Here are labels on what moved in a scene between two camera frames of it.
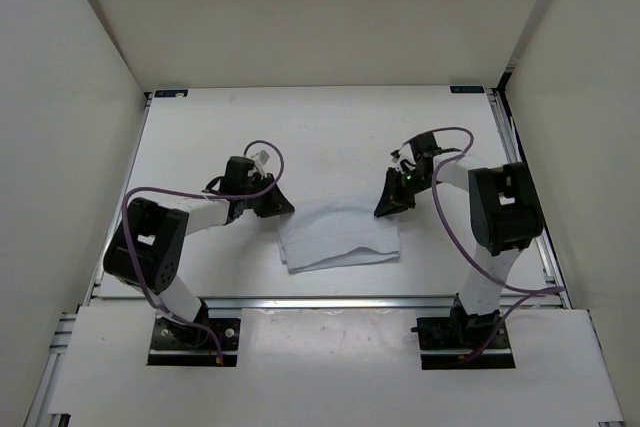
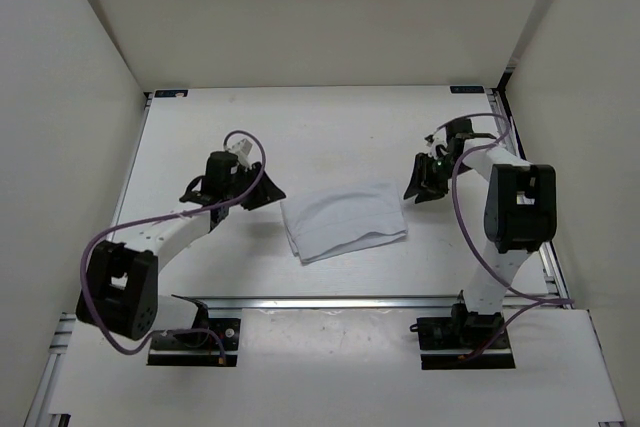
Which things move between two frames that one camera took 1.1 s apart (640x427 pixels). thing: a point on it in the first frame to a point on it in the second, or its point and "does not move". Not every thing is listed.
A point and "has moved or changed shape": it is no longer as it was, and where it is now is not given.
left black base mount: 184,344 does not move
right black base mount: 444,343 does not move
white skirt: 327,238 has moved or changed shape
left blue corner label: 182,93 does not move
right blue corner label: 466,89 does not move
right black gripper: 392,200 to 431,189
